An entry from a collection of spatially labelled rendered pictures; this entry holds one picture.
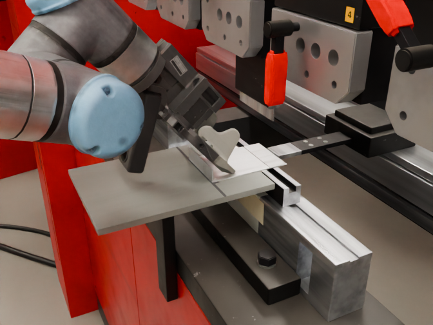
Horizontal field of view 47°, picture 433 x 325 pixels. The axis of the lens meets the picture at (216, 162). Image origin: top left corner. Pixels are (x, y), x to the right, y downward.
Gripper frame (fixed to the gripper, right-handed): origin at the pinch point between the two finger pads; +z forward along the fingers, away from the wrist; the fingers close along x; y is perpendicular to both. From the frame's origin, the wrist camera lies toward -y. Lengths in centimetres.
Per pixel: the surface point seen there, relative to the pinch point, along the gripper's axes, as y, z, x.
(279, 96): 10.4, -11.9, -15.8
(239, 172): 1.2, 1.8, -3.6
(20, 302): -91, 55, 103
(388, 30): 16.6, -20.9, -32.0
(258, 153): 5.7, 5.6, 0.6
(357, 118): 22.3, 15.5, -0.7
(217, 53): 23, 23, 65
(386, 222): 36, 163, 81
